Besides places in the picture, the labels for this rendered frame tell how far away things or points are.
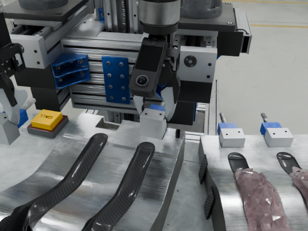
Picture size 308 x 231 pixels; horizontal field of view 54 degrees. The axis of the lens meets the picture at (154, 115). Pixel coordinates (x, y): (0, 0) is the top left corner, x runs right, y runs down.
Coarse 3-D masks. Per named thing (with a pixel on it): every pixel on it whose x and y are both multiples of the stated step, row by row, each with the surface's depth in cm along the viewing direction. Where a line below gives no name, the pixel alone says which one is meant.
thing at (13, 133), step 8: (24, 104) 68; (32, 104) 70; (0, 112) 62; (24, 112) 65; (0, 120) 60; (24, 120) 66; (0, 128) 59; (8, 128) 61; (16, 128) 63; (0, 136) 61; (8, 136) 61; (16, 136) 63; (8, 144) 62
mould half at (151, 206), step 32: (96, 128) 69; (128, 128) 69; (64, 160) 61; (96, 160) 61; (128, 160) 61; (160, 160) 61; (0, 192) 50; (32, 192) 51; (96, 192) 54; (160, 192) 55; (64, 224) 44; (128, 224) 45; (160, 224) 54
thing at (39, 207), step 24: (96, 144) 65; (144, 144) 65; (72, 168) 59; (144, 168) 60; (48, 192) 52; (72, 192) 53; (120, 192) 55; (24, 216) 46; (96, 216) 46; (120, 216) 47
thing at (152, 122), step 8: (152, 104) 70; (160, 104) 72; (144, 112) 65; (152, 112) 65; (160, 112) 65; (144, 120) 64; (152, 120) 63; (160, 120) 63; (144, 128) 65; (152, 128) 65; (160, 128) 64; (144, 136) 66; (152, 136) 66; (160, 136) 65
